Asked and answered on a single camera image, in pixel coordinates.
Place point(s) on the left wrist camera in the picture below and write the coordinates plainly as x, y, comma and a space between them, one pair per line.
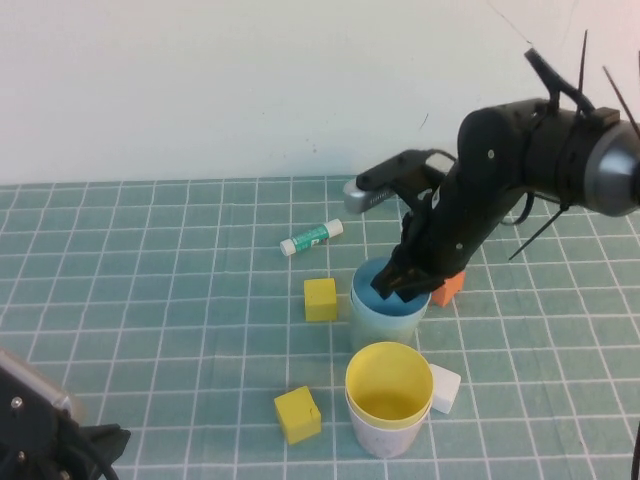
35, 385

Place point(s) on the yellow plastic cup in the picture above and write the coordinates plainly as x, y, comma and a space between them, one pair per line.
387, 385

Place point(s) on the white foam cube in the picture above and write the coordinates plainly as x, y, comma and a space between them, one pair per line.
446, 387

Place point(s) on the orange foam cube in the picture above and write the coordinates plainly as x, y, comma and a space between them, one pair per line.
450, 292

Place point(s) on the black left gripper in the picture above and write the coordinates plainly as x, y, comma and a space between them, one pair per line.
30, 445

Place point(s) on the light blue plastic cup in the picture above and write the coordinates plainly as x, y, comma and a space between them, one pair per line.
385, 317

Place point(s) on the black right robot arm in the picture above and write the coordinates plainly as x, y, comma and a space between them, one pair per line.
500, 150

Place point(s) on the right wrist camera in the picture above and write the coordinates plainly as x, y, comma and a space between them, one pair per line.
380, 190

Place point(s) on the green and white glue stick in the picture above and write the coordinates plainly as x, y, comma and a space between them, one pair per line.
310, 238

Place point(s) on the green plastic cup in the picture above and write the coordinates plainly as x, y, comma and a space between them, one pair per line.
361, 342

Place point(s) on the pink plastic cup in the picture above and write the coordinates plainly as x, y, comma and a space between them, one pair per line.
385, 440

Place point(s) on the yellow foam cube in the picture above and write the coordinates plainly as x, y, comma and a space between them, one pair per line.
297, 415
320, 300

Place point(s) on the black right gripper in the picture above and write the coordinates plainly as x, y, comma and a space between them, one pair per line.
445, 240

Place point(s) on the green grid table mat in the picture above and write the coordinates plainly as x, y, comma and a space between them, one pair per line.
150, 300

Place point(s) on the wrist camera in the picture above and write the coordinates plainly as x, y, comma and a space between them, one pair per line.
35, 385
380, 190

